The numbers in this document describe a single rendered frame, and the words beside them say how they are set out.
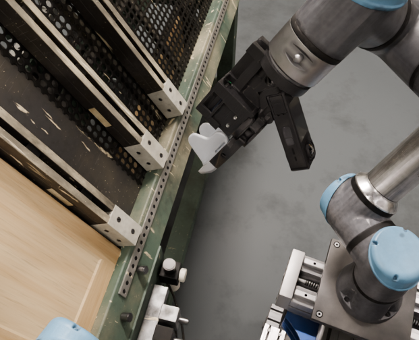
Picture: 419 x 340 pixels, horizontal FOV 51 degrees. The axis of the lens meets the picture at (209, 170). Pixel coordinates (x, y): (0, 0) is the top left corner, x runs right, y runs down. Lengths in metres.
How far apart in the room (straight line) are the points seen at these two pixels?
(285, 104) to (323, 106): 2.39
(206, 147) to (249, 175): 1.92
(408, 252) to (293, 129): 0.49
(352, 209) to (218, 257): 1.36
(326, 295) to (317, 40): 0.76
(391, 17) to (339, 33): 0.06
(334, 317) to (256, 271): 1.17
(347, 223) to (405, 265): 0.14
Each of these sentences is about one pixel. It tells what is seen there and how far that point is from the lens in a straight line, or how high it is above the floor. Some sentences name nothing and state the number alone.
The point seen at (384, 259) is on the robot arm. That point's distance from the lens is 0.95.
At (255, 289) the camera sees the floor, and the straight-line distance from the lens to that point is 2.21.
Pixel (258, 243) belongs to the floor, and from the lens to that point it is 2.31.
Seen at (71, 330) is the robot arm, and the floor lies 1.54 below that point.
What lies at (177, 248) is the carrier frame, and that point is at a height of 0.18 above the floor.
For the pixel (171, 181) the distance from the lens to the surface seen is 1.48.
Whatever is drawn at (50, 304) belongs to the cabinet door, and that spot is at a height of 1.02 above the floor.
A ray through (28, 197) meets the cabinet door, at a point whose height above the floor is 1.18.
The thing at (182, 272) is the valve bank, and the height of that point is 0.74.
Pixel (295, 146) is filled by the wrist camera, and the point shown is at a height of 1.64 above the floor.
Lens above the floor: 2.07
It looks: 55 degrees down
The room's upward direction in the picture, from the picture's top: straight up
